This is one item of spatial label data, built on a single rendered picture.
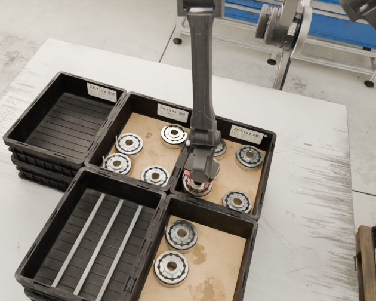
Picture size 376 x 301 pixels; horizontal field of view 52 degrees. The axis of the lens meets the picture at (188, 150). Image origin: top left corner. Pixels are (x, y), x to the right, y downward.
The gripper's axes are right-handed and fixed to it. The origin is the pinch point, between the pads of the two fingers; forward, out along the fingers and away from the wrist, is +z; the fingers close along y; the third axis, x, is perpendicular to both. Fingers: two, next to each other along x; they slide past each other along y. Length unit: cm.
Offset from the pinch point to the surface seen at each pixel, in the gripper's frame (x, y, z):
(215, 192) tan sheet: 2.7, 6.7, 7.4
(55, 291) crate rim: -50, -23, -5
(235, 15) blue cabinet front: 199, -30, 69
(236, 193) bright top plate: 3.4, 13.7, 4.4
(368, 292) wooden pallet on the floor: 21, 93, 75
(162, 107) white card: 27.0, -24.6, 2.5
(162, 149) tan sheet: 12.8, -18.0, 8.7
